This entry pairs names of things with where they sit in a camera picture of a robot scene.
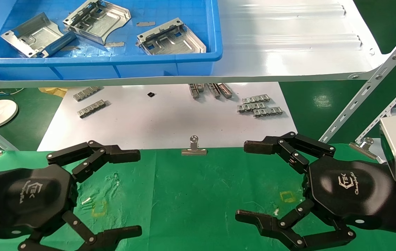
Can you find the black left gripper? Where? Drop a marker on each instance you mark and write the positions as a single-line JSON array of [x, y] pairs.
[[27, 198]]

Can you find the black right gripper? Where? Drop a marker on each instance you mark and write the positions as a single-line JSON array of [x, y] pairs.
[[351, 188]]

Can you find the stamped metal bracket part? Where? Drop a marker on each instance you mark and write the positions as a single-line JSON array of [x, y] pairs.
[[34, 35], [96, 22], [171, 40]]

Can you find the small white scrap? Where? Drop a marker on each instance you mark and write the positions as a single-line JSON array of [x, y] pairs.
[[86, 200]]

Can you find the metal hinge strip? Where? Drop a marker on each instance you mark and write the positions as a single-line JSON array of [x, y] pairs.
[[92, 108], [255, 98], [225, 90], [214, 90], [195, 90], [86, 93], [248, 107], [267, 111]]

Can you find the green table cloth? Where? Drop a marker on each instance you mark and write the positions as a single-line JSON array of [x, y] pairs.
[[191, 202]]

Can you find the white floor sheet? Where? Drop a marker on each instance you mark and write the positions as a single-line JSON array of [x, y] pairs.
[[163, 122]]

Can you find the yellow crumpled bag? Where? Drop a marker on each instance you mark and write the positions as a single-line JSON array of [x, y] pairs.
[[53, 91]]

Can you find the blue plastic bin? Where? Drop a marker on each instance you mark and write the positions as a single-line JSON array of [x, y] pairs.
[[114, 68]]

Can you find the white metal shelf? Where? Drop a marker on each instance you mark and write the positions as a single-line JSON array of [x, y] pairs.
[[288, 52]]

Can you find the short slotted angle strut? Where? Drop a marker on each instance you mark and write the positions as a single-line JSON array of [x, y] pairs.
[[386, 111]]

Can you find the long slotted angle strut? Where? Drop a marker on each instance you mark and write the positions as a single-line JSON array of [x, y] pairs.
[[368, 85]]

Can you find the grey tape strip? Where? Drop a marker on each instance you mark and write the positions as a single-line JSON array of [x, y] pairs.
[[114, 44], [145, 24]]

